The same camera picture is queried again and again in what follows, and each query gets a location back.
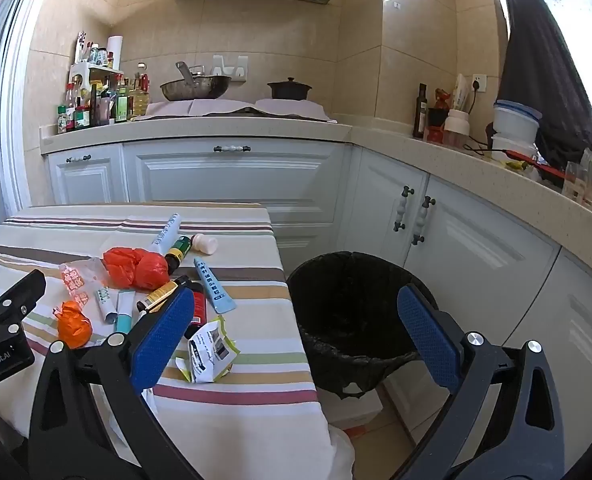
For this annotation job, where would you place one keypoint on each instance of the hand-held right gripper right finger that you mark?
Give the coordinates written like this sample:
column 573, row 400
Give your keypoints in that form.
column 428, row 335

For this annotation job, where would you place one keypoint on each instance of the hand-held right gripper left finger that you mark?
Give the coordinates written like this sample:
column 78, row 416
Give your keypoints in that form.
column 163, row 340

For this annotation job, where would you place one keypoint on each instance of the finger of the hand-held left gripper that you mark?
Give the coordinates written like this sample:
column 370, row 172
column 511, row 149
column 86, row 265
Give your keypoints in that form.
column 20, row 292

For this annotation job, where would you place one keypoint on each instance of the torn white paper packet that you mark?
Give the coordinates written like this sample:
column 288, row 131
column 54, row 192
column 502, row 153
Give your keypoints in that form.
column 208, row 352

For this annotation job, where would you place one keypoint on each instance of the white tube teal cap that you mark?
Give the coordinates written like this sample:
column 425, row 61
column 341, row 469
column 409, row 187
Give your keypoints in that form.
column 124, row 310

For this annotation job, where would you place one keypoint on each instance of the red black tube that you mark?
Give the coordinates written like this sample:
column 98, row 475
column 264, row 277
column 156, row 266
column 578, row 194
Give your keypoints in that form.
column 199, row 305

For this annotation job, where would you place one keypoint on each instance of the clear wrapper red print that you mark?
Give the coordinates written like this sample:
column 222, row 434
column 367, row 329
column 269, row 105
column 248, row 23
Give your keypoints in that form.
column 78, row 280

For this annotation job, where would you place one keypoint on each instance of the small orange plastic bag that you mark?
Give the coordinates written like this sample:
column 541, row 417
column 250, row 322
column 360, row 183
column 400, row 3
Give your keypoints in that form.
column 73, row 325

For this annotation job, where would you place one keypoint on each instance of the white tube green print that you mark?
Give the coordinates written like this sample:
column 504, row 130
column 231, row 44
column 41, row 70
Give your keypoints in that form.
column 104, row 302

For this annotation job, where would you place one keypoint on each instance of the light blue tube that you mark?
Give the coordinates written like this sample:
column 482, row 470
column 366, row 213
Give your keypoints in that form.
column 214, row 287

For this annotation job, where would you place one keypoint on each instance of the red plastic bag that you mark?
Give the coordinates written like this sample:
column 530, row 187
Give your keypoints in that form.
column 135, row 267

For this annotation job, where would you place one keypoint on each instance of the black trash bin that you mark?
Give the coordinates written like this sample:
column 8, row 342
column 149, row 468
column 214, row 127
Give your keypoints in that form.
column 346, row 310

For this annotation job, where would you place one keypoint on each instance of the small green glass bottle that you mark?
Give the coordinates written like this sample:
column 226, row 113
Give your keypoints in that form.
column 178, row 250

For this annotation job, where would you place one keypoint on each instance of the small white plastic bottle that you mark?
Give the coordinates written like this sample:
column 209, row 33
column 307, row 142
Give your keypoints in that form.
column 204, row 243

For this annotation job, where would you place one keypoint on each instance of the long white tube blue print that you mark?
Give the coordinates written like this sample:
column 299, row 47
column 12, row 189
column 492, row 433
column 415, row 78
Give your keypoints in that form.
column 165, row 232

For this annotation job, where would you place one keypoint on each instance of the striped tablecloth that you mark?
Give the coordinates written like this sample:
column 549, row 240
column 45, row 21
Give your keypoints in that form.
column 256, row 360

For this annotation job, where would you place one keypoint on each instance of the white cardboard box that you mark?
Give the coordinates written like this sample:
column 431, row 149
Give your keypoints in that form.
column 351, row 410

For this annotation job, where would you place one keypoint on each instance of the narrow white cabinet door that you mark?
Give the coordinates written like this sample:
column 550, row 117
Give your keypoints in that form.
column 88, row 180

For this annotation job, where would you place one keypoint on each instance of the white corner cabinet door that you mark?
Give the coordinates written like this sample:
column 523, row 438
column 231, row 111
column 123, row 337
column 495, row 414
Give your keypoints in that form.
column 376, row 195

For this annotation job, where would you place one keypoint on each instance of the wide white cabinet front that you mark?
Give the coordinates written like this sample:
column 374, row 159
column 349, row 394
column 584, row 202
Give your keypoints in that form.
column 235, row 185

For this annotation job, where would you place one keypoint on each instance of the red kitchen utensil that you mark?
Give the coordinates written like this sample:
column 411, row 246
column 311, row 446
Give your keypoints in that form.
column 536, row 162

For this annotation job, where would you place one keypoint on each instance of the white plastic container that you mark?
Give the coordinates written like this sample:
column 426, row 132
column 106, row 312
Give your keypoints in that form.
column 513, row 147

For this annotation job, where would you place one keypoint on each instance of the group of condiment bottles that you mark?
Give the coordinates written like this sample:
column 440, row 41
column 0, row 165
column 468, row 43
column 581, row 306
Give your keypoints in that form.
column 120, row 105

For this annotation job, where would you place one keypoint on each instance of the white jar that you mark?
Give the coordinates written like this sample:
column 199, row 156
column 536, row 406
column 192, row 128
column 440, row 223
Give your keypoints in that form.
column 457, row 122

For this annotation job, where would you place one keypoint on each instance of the black cup with red packets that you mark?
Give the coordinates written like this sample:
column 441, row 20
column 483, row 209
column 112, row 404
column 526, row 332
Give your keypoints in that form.
column 437, row 120

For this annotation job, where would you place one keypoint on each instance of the dark olive oil bottle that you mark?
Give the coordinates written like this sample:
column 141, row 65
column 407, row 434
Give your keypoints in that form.
column 420, row 112

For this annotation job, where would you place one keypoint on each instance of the white spice shelf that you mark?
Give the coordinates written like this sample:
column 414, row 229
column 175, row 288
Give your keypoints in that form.
column 95, row 67

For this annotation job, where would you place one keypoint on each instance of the white bowl blue lid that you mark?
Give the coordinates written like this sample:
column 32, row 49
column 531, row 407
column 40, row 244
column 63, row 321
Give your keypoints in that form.
column 516, row 120

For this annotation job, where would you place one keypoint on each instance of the white yellow snack bag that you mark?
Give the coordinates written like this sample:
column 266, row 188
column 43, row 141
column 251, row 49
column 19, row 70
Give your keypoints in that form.
column 461, row 92

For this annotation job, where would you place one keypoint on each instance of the paper towel roll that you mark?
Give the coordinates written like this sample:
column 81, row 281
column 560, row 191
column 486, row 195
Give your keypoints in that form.
column 115, row 52

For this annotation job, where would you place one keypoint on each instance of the steel wok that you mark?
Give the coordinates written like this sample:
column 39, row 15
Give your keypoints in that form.
column 195, row 89

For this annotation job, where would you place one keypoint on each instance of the pale stove cover cloth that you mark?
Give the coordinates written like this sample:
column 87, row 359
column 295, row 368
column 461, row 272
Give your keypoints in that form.
column 286, row 107

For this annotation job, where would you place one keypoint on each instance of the black pot with lid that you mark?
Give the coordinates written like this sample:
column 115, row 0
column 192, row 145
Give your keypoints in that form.
column 290, row 91

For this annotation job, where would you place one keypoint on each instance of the dark hanging cloth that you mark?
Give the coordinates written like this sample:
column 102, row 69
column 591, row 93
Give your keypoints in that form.
column 536, row 60

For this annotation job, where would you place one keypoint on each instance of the bright window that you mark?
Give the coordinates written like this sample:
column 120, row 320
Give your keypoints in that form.
column 581, row 30

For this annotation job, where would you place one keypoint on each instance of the white door frame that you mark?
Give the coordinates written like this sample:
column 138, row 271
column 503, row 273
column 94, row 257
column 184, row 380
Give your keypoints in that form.
column 23, row 85

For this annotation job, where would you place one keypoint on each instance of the white wall outlet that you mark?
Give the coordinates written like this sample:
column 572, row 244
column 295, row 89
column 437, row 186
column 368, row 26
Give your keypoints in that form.
column 479, row 83

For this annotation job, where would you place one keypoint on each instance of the white wall hook rack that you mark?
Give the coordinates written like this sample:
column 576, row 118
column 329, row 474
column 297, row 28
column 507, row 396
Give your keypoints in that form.
column 235, row 62

